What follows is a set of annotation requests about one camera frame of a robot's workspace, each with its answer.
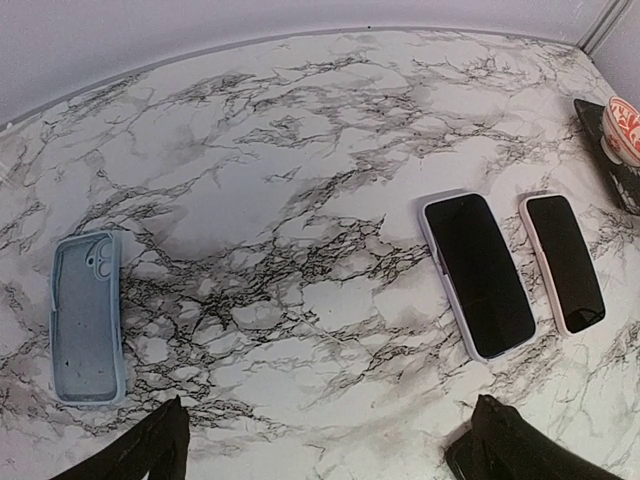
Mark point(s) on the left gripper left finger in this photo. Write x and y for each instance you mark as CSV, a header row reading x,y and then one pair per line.
x,y
155,448

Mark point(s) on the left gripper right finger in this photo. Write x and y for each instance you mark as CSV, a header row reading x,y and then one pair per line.
x,y
505,446

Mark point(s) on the lavender phone case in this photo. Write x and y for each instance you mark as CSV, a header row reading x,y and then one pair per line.
x,y
450,290

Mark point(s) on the pink phone case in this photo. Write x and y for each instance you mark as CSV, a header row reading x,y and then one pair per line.
x,y
540,265

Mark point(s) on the black floral cloth mat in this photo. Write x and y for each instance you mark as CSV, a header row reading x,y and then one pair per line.
x,y
622,179

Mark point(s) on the red white patterned bowl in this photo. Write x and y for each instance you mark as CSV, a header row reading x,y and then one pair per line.
x,y
620,125

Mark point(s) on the right aluminium frame post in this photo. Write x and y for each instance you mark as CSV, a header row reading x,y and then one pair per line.
x,y
611,15

